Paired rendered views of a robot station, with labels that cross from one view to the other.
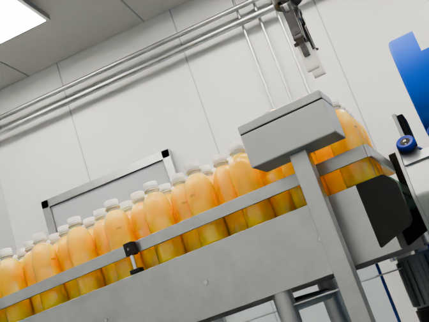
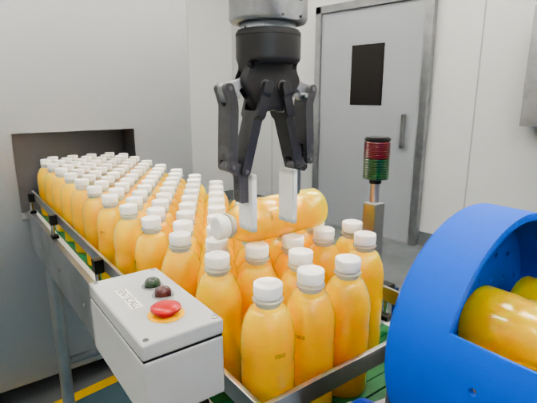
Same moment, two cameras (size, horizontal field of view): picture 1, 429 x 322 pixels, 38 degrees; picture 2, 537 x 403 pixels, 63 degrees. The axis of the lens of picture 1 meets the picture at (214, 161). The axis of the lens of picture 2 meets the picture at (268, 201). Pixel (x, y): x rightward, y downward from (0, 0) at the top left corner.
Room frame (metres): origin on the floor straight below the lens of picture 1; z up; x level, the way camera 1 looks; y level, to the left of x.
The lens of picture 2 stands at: (0.99, -0.59, 1.35)
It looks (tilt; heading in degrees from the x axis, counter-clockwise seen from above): 13 degrees down; 33
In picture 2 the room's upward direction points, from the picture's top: straight up
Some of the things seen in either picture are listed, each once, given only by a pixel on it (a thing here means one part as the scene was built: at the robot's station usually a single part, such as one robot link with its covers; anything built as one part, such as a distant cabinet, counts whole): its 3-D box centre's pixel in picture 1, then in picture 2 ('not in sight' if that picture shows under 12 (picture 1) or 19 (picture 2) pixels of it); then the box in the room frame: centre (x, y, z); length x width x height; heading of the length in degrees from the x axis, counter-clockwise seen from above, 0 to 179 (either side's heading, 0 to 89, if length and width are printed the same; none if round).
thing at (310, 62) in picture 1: (308, 57); (248, 201); (1.41, -0.29, 1.23); 0.03 x 0.01 x 0.07; 69
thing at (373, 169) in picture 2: not in sight; (375, 168); (2.01, -0.24, 1.18); 0.06 x 0.06 x 0.05
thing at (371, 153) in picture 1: (382, 160); (370, 359); (1.57, -0.40, 0.96); 0.40 x 0.01 x 0.03; 159
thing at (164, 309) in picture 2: not in sight; (165, 309); (1.32, -0.23, 1.11); 0.04 x 0.04 x 0.01
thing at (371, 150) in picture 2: not in sight; (376, 149); (2.01, -0.24, 1.23); 0.06 x 0.06 x 0.04
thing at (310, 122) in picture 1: (291, 131); (152, 333); (1.34, -0.18, 1.05); 0.20 x 0.10 x 0.10; 69
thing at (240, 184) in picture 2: (302, 45); (234, 181); (1.39, -0.29, 1.26); 0.03 x 0.01 x 0.05; 159
